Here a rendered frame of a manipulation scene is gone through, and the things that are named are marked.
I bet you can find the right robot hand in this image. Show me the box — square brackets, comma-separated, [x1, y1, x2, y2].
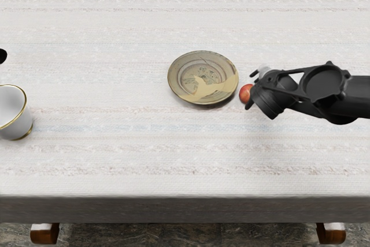
[244, 64, 272, 111]

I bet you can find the olive patterned ceramic plate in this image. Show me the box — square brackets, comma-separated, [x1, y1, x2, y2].
[166, 50, 240, 105]

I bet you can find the small red apple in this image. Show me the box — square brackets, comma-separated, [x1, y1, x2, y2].
[238, 83, 256, 105]

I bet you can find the white gold-rimmed cup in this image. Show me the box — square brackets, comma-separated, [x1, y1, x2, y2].
[0, 84, 34, 141]

